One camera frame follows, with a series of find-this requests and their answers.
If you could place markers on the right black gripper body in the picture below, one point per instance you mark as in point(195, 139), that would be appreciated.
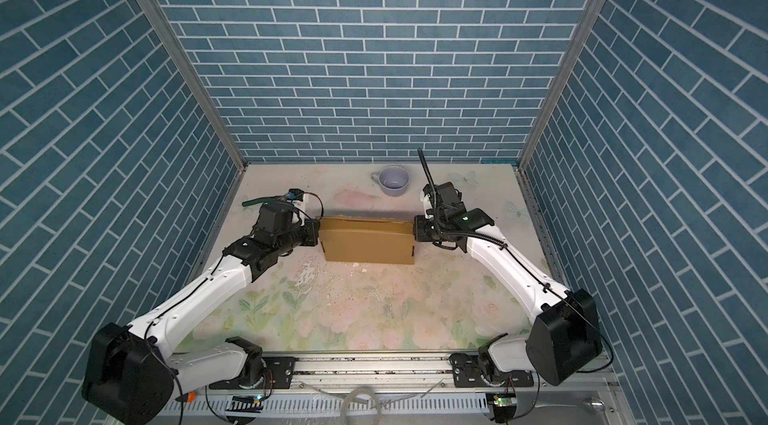
point(426, 229)

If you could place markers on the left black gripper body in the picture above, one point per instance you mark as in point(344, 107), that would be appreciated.
point(297, 236)

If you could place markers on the brown cardboard box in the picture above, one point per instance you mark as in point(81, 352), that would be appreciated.
point(367, 240)

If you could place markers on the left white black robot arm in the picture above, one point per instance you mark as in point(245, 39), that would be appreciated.
point(132, 371)

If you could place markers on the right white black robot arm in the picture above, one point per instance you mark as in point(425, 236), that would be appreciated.
point(565, 333)

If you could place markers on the lavender ceramic cup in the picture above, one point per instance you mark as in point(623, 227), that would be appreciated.
point(392, 180)

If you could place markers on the clear plastic tube loop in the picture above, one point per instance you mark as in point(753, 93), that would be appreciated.
point(367, 399)

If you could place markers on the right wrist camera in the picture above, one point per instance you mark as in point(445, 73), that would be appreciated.
point(428, 207)

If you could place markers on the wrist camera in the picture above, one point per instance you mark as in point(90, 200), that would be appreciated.
point(428, 207)
point(295, 198)

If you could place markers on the green handled pliers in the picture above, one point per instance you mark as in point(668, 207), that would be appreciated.
point(260, 200)

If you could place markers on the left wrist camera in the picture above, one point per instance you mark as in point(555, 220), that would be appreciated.
point(295, 198)

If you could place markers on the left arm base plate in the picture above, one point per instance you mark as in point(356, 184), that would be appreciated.
point(275, 373)

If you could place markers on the aluminium mounting rail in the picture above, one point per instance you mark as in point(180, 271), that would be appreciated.
point(335, 371)

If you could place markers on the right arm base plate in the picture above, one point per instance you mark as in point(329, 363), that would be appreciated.
point(477, 370)

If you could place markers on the white slotted cable duct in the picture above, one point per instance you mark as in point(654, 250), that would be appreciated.
point(318, 405)

